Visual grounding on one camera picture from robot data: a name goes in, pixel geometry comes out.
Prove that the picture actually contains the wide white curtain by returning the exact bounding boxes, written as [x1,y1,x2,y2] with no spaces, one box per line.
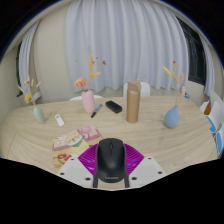
[64,0,190,94]

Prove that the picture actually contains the small white remote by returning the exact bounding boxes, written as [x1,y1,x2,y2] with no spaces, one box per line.
[54,113,66,128]

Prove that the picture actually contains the yellow dried flowers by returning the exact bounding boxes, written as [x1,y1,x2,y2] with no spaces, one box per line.
[17,75,43,108]

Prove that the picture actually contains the pink ceramic vase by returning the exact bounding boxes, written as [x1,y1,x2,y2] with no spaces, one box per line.
[81,89,97,115]

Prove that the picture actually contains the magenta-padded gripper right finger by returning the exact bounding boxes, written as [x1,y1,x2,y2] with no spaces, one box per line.
[123,143,167,189]

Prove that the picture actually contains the green ceramic vase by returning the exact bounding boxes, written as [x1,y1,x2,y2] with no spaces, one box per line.
[32,105,47,125]

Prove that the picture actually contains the black computer mouse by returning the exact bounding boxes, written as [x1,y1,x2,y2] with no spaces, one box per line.
[94,137,128,184]

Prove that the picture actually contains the white and blue chair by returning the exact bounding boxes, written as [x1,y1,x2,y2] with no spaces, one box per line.
[213,126,224,156]
[204,89,224,133]

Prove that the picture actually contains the narrow white curtain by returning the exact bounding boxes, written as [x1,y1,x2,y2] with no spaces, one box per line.
[18,19,43,104]
[199,33,216,98]

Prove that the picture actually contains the dried flowers with orange bloom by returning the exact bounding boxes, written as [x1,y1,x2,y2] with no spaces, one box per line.
[73,54,108,92]

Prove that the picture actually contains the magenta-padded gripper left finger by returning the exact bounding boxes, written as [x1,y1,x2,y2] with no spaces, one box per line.
[57,143,101,188]

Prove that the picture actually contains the blue ceramic vase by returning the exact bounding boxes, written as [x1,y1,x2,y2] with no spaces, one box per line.
[163,105,180,129]

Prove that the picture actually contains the gold metal drink bottle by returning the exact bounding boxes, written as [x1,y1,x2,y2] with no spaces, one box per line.
[125,79,142,124]

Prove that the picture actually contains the blue marker pen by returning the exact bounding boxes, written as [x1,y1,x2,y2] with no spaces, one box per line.
[90,103,104,119]

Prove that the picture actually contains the small black box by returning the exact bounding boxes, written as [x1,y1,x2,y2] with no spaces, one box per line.
[105,100,123,115]

